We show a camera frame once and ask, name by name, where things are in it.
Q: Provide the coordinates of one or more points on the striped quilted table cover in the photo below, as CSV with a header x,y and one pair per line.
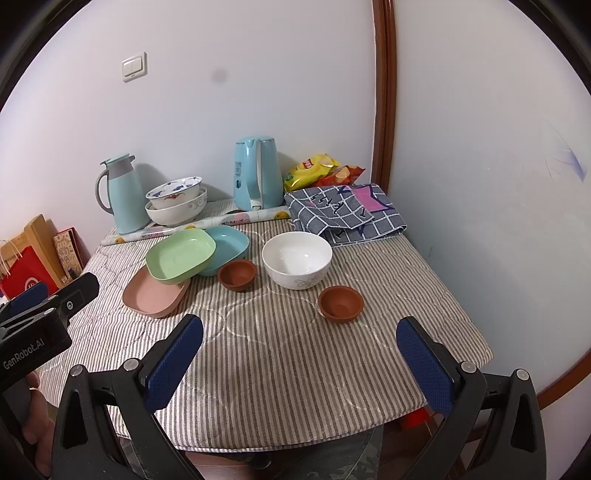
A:
x,y
271,372

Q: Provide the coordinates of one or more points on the light blue thermos jug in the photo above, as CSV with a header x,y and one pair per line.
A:
x,y
126,200

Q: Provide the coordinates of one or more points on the pink plastic plate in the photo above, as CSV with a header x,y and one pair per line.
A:
x,y
147,296

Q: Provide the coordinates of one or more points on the grey checked folded cloth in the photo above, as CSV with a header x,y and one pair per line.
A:
x,y
345,215

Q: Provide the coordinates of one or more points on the red plastic stool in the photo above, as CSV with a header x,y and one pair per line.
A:
x,y
424,416

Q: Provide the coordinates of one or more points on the brown small bowl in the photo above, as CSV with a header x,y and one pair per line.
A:
x,y
340,304
237,275

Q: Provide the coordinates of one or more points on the brown wooden door frame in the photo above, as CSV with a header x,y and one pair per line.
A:
x,y
385,123

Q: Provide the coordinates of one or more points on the person left hand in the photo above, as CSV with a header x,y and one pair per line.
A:
x,y
38,429

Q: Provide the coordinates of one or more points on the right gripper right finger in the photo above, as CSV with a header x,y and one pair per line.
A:
x,y
513,443

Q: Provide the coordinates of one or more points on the teal plastic plate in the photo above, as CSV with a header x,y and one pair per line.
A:
x,y
230,244

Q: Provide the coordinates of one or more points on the brown patterned box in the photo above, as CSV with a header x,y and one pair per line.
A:
x,y
71,252

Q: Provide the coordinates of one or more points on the green plastic plate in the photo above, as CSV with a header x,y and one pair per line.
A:
x,y
180,256

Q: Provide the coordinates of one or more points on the blue patterned porcelain bowl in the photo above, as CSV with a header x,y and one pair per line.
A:
x,y
174,192

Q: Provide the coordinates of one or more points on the white wall switch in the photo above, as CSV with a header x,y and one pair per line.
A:
x,y
134,67

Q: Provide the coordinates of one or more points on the fruit print rolled mat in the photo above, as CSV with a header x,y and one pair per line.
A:
x,y
228,219

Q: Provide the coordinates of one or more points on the yellow chips bag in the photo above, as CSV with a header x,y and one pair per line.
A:
x,y
308,172

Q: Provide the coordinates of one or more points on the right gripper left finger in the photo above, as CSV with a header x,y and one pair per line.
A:
x,y
85,444

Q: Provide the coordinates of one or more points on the light blue electric kettle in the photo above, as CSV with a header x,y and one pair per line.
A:
x,y
258,183

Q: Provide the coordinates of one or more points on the red orange snack bag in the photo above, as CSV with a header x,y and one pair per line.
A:
x,y
342,175

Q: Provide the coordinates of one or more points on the large white ceramic bowl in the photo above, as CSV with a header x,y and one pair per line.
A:
x,y
178,214

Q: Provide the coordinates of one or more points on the red paper bag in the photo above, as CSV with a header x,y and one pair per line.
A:
x,y
25,272

